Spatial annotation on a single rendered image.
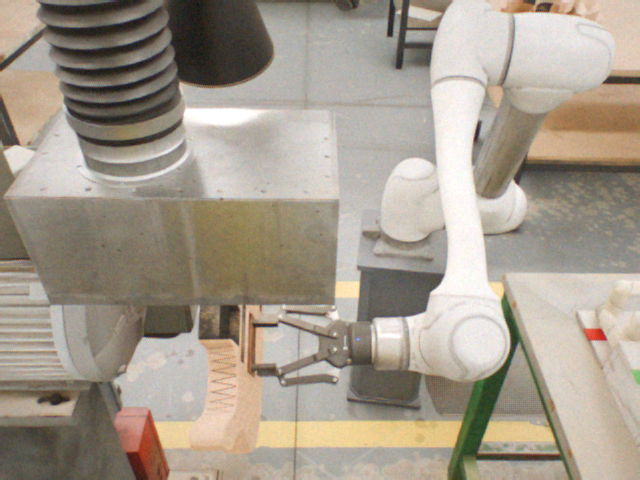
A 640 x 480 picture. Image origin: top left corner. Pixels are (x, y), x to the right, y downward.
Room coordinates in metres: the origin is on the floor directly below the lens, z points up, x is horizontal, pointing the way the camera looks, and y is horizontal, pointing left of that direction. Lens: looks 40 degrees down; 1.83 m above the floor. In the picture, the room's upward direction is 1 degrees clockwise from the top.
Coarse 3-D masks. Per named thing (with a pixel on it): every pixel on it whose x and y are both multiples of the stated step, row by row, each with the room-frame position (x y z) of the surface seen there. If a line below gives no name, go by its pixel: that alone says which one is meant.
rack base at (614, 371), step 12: (624, 348) 0.66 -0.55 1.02; (636, 348) 0.66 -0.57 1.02; (612, 360) 0.66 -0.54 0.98; (624, 360) 0.64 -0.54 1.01; (636, 360) 0.63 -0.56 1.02; (612, 372) 0.65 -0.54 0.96; (624, 372) 0.62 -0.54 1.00; (612, 384) 0.63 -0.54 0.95; (624, 384) 0.61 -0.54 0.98; (636, 384) 0.59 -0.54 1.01; (624, 396) 0.60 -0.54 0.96; (636, 396) 0.57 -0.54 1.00; (624, 408) 0.58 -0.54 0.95; (636, 408) 0.56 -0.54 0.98; (624, 420) 0.57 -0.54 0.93; (636, 420) 0.55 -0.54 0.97; (636, 432) 0.53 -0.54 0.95; (636, 444) 0.52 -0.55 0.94
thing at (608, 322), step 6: (600, 306) 0.81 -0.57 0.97; (600, 312) 0.79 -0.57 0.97; (606, 312) 0.79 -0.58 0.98; (600, 318) 0.78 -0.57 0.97; (606, 318) 0.77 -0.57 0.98; (612, 318) 0.77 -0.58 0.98; (600, 324) 0.77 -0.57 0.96; (606, 324) 0.76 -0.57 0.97; (612, 324) 0.75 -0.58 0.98; (618, 324) 0.76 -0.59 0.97; (606, 330) 0.75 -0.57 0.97; (612, 330) 0.74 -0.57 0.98; (618, 330) 0.74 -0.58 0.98; (606, 336) 0.74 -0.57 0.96; (612, 336) 0.73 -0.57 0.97; (618, 336) 0.72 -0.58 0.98; (612, 342) 0.72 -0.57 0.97; (612, 348) 0.71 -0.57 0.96
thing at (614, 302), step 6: (612, 288) 0.80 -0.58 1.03; (612, 294) 0.79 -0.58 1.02; (618, 294) 0.79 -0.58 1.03; (624, 294) 0.78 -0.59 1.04; (606, 300) 0.80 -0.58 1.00; (612, 300) 0.79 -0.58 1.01; (618, 300) 0.78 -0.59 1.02; (624, 300) 0.78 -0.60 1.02; (606, 306) 0.79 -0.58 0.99; (612, 306) 0.79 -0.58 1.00; (618, 306) 0.78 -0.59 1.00; (612, 312) 0.78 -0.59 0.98; (618, 312) 0.78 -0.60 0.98
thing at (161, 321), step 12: (156, 312) 0.75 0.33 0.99; (168, 312) 0.75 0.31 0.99; (180, 312) 0.75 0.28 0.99; (192, 312) 0.77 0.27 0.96; (144, 324) 0.74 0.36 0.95; (156, 324) 0.75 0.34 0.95; (168, 324) 0.75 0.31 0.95; (180, 324) 0.75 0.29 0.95; (192, 324) 0.76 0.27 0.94; (144, 336) 0.76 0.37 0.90; (156, 336) 0.77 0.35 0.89; (168, 336) 0.78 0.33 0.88
